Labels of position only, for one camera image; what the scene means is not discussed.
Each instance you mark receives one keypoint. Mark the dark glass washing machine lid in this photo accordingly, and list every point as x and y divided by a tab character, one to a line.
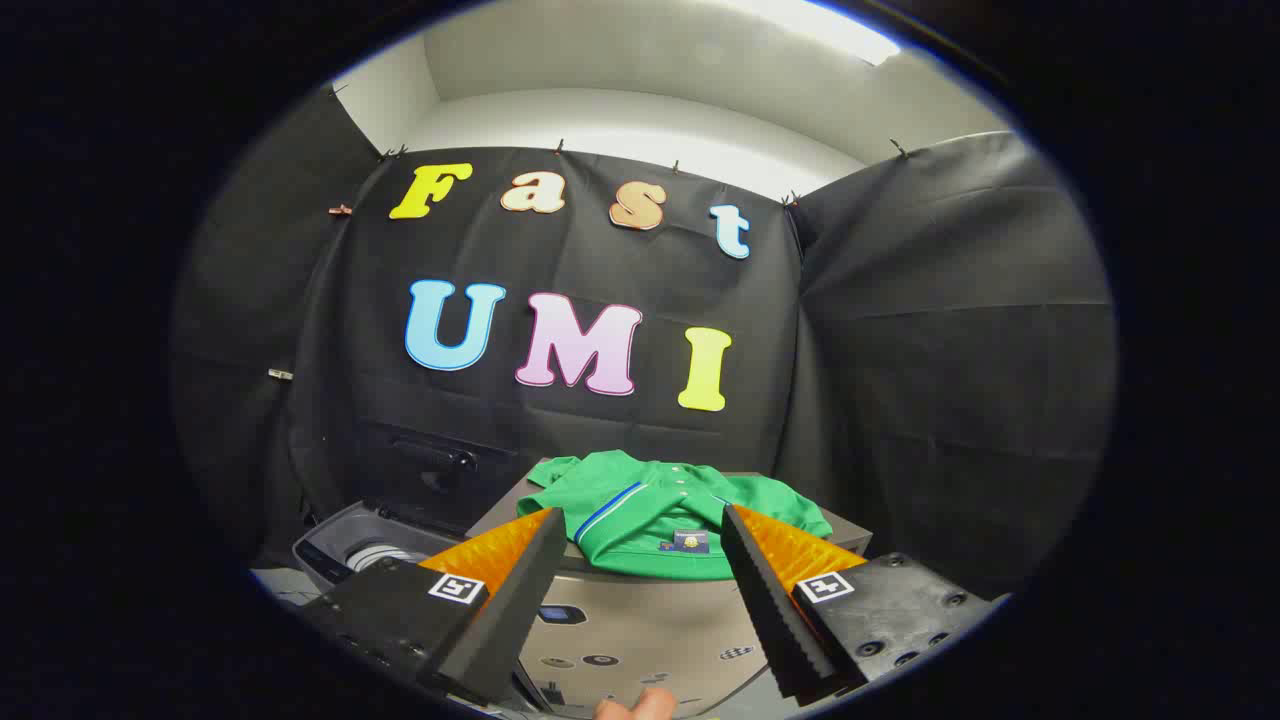
440	490

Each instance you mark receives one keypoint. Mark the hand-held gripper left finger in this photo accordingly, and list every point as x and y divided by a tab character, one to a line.
510	600

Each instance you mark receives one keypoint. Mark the black backdrop cloth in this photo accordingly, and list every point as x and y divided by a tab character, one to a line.
900	350

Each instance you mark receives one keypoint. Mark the green polo shirt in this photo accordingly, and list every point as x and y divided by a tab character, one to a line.
640	505

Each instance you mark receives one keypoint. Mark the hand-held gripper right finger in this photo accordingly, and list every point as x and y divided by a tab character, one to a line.
765	600

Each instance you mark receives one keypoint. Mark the grey metal cabinet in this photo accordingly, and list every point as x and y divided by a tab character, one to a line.
650	630

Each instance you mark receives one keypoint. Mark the grey washing machine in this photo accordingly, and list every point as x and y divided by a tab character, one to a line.
335	545

